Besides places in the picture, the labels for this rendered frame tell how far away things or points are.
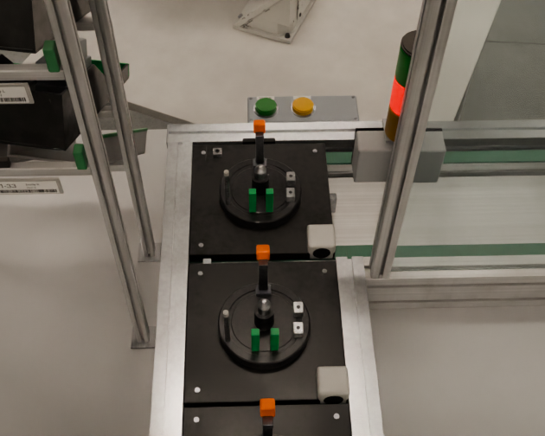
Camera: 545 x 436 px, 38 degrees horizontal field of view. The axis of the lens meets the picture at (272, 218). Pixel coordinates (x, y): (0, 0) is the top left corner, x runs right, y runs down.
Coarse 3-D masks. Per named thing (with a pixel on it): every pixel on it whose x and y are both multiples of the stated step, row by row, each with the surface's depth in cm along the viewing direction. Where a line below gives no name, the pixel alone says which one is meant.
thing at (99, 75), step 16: (96, 64) 122; (128, 64) 121; (0, 80) 107; (16, 80) 112; (32, 80) 118; (96, 80) 107; (48, 96) 95; (64, 96) 96; (96, 96) 108; (0, 112) 97; (16, 112) 97; (32, 112) 97; (48, 112) 96; (64, 112) 96; (0, 128) 98; (16, 128) 98; (32, 128) 98; (48, 128) 97; (64, 128) 97; (16, 144) 99; (32, 144) 99; (48, 144) 98; (64, 144) 98
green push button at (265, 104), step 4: (260, 100) 150; (264, 100) 150; (268, 100) 150; (272, 100) 150; (256, 104) 150; (260, 104) 150; (264, 104) 150; (268, 104) 150; (272, 104) 150; (276, 104) 150; (256, 108) 149; (260, 108) 149; (264, 108) 149; (268, 108) 149; (272, 108) 149; (276, 108) 150; (260, 112) 149; (264, 112) 148; (268, 112) 149; (272, 112) 149
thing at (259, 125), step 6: (258, 120) 134; (264, 120) 134; (258, 126) 133; (264, 126) 133; (258, 132) 133; (264, 132) 134; (258, 138) 132; (258, 144) 135; (258, 150) 136; (258, 156) 136; (258, 162) 137
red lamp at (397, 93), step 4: (396, 80) 99; (396, 84) 99; (392, 88) 101; (396, 88) 99; (400, 88) 98; (404, 88) 98; (392, 92) 101; (396, 92) 99; (400, 92) 99; (392, 96) 101; (396, 96) 100; (400, 96) 99; (392, 100) 101; (396, 100) 100; (400, 100) 100; (392, 104) 102; (396, 104) 101; (400, 104) 100; (392, 108) 102; (396, 108) 101; (400, 108) 101; (396, 112) 102
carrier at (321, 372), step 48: (192, 288) 126; (240, 288) 124; (288, 288) 126; (336, 288) 126; (192, 336) 121; (240, 336) 119; (288, 336) 119; (336, 336) 121; (192, 384) 116; (240, 384) 116; (288, 384) 117; (336, 384) 114
